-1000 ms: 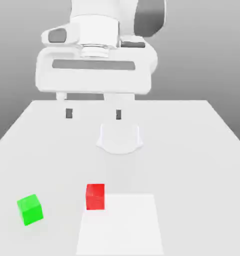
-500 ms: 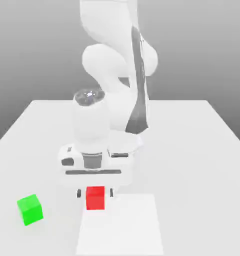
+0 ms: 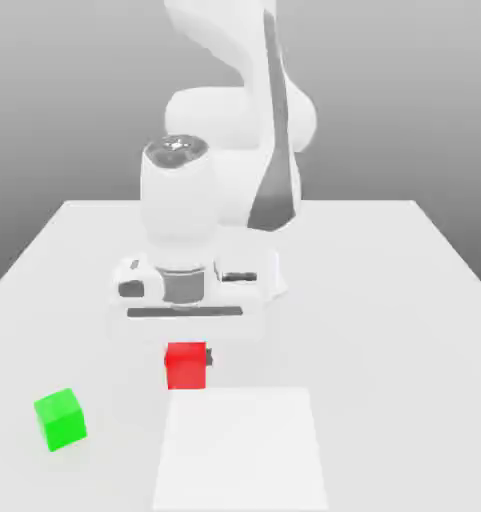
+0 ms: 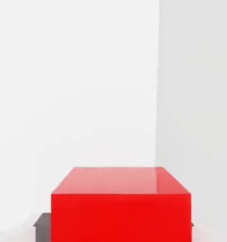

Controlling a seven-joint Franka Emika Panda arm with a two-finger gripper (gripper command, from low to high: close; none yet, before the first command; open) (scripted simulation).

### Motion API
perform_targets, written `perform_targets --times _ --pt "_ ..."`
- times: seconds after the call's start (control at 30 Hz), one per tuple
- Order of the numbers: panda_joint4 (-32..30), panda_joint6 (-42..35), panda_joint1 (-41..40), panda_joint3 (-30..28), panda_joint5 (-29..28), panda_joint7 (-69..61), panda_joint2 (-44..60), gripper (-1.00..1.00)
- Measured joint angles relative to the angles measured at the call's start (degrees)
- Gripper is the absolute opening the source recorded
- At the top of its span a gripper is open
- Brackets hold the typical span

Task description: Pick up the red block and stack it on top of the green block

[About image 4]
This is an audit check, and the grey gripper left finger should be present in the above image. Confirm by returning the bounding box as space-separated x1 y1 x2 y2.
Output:
33 213 52 242

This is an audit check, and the small red cube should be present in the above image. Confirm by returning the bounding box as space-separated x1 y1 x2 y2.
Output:
50 166 192 242

